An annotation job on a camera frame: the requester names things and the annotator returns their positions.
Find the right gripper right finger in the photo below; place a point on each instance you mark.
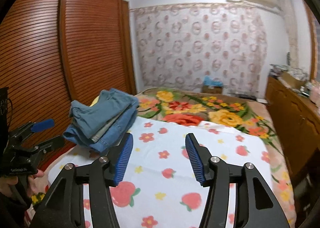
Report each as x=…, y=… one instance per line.
x=255, y=203

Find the cardboard box on cabinet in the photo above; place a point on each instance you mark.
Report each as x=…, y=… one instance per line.
x=291, y=81

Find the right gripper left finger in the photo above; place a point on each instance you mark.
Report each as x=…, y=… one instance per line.
x=63, y=204

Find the wooden low cabinet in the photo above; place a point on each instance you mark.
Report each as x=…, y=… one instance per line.
x=296, y=122

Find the wooden slatted wardrobe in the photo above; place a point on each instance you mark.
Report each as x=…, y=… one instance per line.
x=57, y=51

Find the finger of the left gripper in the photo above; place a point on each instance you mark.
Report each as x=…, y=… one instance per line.
x=39, y=150
x=42, y=125

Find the patterned pink circle curtain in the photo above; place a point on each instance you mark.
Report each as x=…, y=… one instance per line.
x=179, y=46

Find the white strawberry flower bedsheet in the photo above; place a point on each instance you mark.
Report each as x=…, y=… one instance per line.
x=159, y=188

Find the teal pants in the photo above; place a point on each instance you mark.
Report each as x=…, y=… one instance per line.
x=95, y=120

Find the cardboard box with blue cloth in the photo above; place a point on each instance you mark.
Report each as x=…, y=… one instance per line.
x=212, y=86

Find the olive green folded pants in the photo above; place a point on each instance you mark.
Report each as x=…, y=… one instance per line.
x=107, y=130

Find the blue denim folded jeans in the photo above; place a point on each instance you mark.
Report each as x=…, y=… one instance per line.
x=110, y=138

